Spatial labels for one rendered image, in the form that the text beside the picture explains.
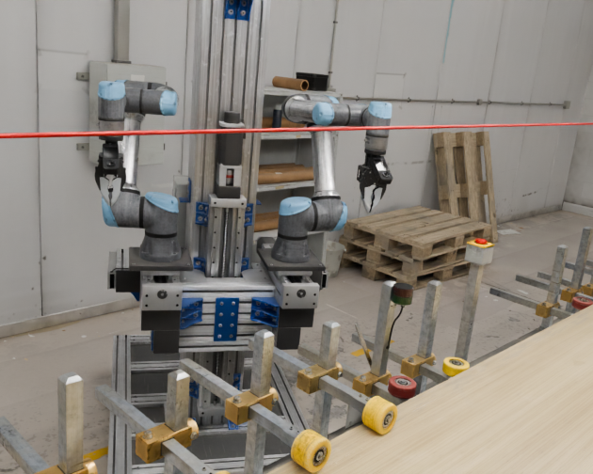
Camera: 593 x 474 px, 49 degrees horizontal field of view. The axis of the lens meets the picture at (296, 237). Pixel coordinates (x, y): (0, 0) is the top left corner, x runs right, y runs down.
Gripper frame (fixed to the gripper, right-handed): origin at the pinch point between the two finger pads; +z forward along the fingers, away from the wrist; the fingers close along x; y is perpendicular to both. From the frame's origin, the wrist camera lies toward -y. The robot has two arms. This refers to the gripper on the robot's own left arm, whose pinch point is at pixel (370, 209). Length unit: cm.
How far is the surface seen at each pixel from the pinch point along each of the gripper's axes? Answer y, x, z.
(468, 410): -58, -12, 42
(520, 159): 504, -394, 51
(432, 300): -19.4, -17.6, 25.1
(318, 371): -46, 28, 35
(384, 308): -31.4, 4.3, 22.8
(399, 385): -44, 2, 41
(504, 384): -45, -31, 42
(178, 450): -76, 68, 36
